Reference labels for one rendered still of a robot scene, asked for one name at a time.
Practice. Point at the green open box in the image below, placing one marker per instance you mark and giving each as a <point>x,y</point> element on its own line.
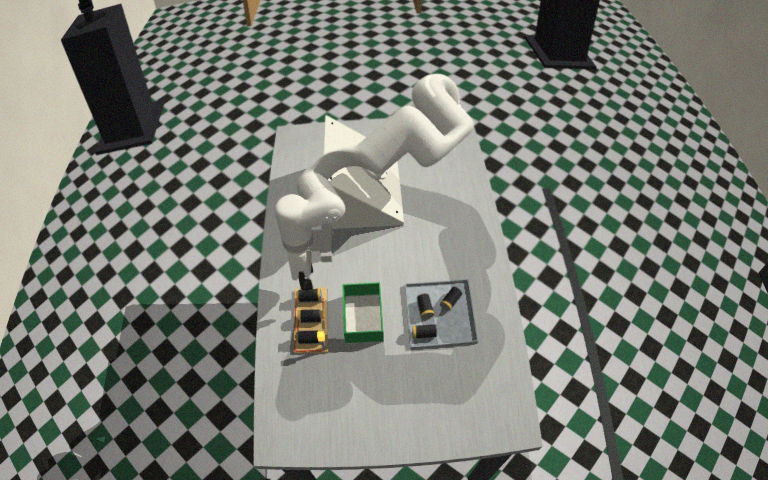
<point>363,313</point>

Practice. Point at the tan flat circuit board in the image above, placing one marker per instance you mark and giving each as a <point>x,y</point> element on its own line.
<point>308,326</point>

